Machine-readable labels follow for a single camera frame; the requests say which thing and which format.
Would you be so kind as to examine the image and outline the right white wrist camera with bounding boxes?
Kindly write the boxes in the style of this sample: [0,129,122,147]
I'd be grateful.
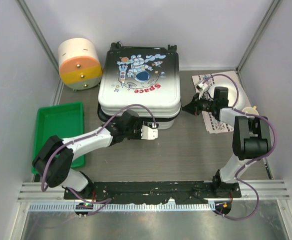
[196,82,210,98]

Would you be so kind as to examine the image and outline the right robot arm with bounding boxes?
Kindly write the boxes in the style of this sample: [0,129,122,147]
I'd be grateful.
[182,86,272,198]

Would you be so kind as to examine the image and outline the white black space suitcase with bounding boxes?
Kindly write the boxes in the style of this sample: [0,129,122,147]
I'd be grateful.
[97,42,181,130]

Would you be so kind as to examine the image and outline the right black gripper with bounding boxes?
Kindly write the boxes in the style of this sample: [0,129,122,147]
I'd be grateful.
[183,92,218,116]

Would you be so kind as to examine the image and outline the round mini drawer cabinet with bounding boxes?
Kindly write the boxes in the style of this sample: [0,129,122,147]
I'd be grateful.
[58,38,102,91]

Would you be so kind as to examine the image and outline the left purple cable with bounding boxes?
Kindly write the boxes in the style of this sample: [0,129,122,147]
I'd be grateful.
[40,103,158,217]

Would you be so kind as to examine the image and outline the patterned placemat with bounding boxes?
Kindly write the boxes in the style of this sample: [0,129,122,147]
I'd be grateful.
[192,70,251,134]

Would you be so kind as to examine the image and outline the aluminium rail frame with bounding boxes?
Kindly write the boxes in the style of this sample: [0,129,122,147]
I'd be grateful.
[17,179,291,202]

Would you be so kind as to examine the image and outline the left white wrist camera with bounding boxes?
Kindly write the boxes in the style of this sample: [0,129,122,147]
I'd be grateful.
[141,125,158,140]

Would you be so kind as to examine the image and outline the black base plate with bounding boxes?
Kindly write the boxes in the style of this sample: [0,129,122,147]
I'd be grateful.
[63,180,243,204]

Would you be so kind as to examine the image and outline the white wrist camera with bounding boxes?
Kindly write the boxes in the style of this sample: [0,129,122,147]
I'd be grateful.
[141,125,158,140]
[196,82,210,98]

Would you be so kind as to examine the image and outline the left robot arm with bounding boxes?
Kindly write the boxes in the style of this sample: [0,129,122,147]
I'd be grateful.
[32,109,147,200]

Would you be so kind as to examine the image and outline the yellow cup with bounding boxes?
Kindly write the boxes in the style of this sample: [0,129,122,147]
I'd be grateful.
[242,106,259,116]

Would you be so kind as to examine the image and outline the white slotted cable duct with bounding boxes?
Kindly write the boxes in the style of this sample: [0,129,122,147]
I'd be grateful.
[28,201,215,212]

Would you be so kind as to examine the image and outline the white paper plate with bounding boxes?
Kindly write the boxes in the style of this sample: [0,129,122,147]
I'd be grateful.
[208,84,246,110]

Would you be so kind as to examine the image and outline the green plastic tray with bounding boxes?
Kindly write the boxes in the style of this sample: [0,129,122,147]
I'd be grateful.
[31,101,86,175]

